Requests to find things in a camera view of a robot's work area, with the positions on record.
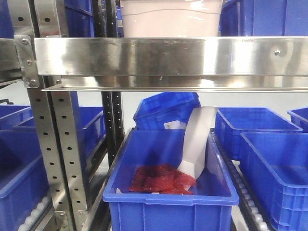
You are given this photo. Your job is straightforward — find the white plastic storage bin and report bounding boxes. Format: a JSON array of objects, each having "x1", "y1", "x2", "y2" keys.
[{"x1": 120, "y1": 0, "x2": 223, "y2": 38}]

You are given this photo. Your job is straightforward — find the tilted blue bin behind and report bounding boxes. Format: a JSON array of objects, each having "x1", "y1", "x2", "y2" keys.
[{"x1": 133, "y1": 92, "x2": 200, "y2": 130}]

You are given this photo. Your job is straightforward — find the blue bin left rear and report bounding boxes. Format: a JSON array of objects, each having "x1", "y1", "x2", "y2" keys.
[{"x1": 12, "y1": 106, "x2": 105, "y2": 157}]

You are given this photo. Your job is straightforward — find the blue bin right rear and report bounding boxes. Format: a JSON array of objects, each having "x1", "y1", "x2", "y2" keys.
[{"x1": 215, "y1": 107, "x2": 303, "y2": 161}]

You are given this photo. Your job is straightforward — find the perforated steel shelf upright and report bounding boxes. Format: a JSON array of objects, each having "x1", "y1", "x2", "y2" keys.
[{"x1": 7, "y1": 0, "x2": 90, "y2": 231}]

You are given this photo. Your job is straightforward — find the blue bin with red packets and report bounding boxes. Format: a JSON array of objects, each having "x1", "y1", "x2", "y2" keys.
[{"x1": 103, "y1": 129, "x2": 239, "y2": 231}]

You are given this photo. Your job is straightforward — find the blue bin upper left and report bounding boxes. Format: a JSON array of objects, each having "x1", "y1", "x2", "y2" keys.
[{"x1": 64, "y1": 0, "x2": 94, "y2": 38}]

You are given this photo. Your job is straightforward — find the blue bin right front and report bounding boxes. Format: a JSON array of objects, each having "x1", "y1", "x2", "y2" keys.
[{"x1": 240, "y1": 132, "x2": 308, "y2": 231}]

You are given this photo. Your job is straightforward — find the blue bin upper right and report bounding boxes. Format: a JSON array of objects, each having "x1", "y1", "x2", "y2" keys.
[{"x1": 220, "y1": 0, "x2": 308, "y2": 37}]

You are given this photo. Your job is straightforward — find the blue bin far right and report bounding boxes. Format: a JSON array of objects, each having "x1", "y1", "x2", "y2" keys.
[{"x1": 287, "y1": 107, "x2": 308, "y2": 133}]

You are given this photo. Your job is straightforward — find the blue bin left front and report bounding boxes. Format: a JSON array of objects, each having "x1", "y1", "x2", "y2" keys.
[{"x1": 0, "y1": 130, "x2": 49, "y2": 231}]

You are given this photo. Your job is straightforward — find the red mesh packets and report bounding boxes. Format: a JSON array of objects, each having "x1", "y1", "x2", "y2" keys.
[{"x1": 129, "y1": 164, "x2": 196, "y2": 195}]

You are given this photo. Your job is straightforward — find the black perforated rear upright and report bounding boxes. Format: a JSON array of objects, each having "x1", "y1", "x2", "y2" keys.
[{"x1": 92, "y1": 0, "x2": 124, "y2": 165}]

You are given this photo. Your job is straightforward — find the steel shelf front rail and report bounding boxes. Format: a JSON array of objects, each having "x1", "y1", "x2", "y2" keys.
[{"x1": 34, "y1": 37, "x2": 308, "y2": 92}]

